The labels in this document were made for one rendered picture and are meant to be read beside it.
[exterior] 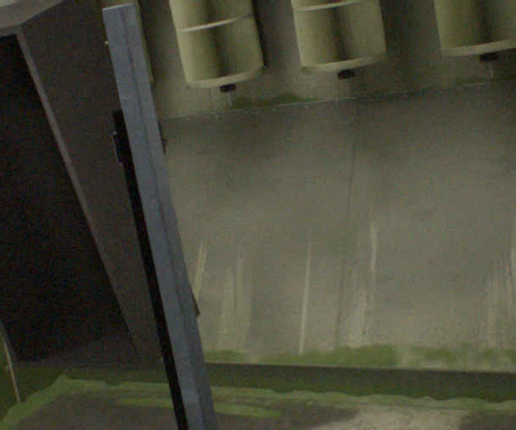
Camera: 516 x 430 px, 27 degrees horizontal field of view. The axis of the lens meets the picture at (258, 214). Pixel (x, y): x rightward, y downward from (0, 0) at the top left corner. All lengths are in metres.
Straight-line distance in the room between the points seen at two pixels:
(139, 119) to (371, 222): 2.14
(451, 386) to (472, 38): 1.24
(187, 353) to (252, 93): 2.47
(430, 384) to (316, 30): 1.36
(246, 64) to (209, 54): 0.15
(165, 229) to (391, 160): 2.14
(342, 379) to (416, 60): 1.28
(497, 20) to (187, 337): 1.92
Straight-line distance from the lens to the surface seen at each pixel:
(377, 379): 4.05
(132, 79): 2.16
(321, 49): 3.97
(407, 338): 4.01
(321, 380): 4.16
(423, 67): 4.27
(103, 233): 3.37
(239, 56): 4.26
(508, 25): 3.78
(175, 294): 2.25
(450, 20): 3.80
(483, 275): 3.96
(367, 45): 3.98
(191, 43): 4.28
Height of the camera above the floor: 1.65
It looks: 12 degrees down
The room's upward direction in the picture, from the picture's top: 10 degrees counter-clockwise
